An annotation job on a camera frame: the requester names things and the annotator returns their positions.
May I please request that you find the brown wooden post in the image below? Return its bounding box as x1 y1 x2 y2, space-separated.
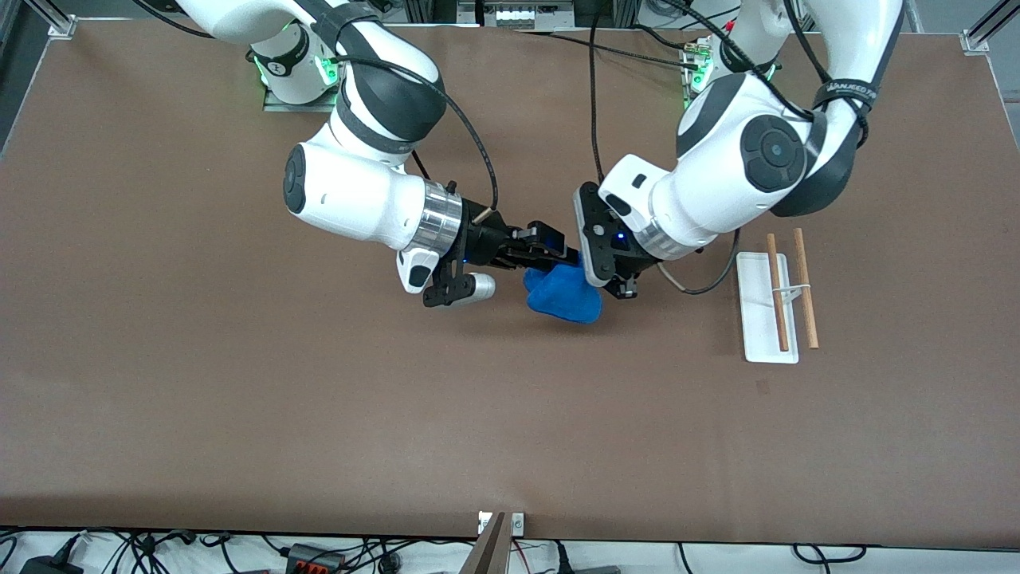
460 513 511 574

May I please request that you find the black cable lying on table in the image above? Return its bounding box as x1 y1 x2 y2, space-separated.
514 28 702 69

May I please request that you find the aluminium corner strut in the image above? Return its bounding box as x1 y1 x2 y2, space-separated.
960 0 1020 55
24 0 78 39

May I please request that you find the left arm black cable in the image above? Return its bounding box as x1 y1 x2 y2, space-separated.
588 0 873 296

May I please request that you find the white rack with wooden bars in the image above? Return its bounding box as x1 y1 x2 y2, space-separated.
736 228 820 364

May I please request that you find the black looped floor cable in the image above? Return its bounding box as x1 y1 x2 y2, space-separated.
793 544 868 564

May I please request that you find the black orange power adapter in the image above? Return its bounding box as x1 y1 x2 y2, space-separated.
285 544 345 574

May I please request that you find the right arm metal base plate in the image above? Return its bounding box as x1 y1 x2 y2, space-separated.
263 36 352 112

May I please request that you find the white power strip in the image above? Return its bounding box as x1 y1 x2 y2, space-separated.
482 0 556 29

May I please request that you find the blue microfibre towel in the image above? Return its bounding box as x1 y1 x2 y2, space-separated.
523 263 603 324

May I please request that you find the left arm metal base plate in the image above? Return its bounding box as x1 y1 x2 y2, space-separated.
681 40 718 112

